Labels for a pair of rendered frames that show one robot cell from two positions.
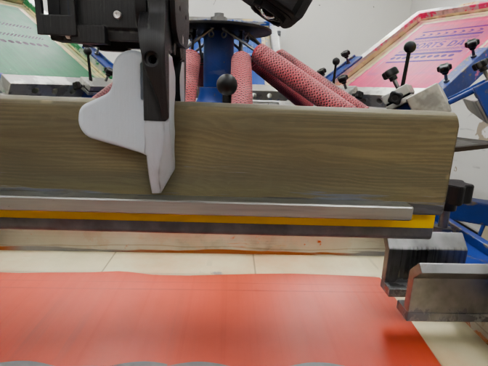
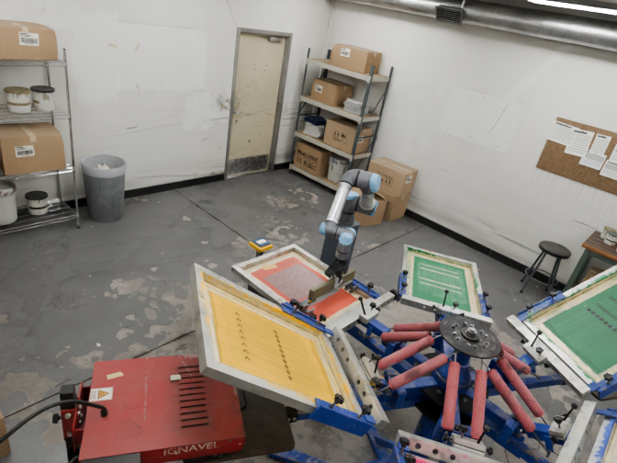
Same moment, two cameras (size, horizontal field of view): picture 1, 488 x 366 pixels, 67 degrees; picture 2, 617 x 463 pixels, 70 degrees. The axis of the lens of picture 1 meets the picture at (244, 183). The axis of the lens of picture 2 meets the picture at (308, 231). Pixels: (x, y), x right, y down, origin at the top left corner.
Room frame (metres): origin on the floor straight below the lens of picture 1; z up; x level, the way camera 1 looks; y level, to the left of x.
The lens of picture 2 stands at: (1.57, -1.80, 2.60)
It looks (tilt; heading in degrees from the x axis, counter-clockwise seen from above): 27 degrees down; 130
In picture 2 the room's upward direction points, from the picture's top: 11 degrees clockwise
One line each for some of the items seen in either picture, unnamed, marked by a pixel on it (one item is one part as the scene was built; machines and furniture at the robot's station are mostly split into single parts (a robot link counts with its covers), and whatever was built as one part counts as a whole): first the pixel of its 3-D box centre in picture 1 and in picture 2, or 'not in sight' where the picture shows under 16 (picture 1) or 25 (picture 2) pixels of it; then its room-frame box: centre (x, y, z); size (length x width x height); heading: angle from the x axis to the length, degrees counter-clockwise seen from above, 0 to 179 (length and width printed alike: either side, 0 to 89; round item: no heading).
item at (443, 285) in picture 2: not in sight; (444, 281); (0.63, 0.85, 1.05); 1.08 x 0.61 x 0.23; 122
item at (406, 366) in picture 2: not in sight; (353, 331); (0.49, 0.06, 0.89); 1.24 x 0.06 x 0.06; 2
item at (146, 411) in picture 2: not in sight; (161, 405); (0.44, -1.17, 1.06); 0.61 x 0.46 x 0.12; 62
